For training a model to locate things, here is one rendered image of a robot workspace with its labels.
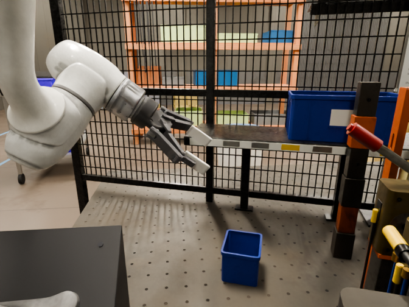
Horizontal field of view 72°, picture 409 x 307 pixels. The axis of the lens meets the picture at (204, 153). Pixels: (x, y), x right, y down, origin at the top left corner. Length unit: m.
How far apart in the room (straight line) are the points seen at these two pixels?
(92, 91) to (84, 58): 0.07
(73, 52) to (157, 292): 0.59
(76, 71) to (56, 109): 0.11
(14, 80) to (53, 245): 0.27
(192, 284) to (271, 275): 0.21
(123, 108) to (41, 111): 0.18
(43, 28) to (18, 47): 10.04
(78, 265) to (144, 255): 0.42
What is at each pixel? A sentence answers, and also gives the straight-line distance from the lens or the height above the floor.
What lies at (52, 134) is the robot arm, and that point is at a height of 1.11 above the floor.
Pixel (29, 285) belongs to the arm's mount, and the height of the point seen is 0.92.
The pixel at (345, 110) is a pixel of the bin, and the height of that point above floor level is 1.12.
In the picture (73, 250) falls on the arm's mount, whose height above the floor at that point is 0.96.
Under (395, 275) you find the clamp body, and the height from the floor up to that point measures 1.01.
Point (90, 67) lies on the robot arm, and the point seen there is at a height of 1.23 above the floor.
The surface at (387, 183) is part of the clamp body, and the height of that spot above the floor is 1.05.
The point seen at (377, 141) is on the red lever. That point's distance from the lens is 0.51.
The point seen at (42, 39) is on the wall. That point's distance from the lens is 10.55.
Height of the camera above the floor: 1.23
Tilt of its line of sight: 17 degrees down
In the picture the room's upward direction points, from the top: straight up
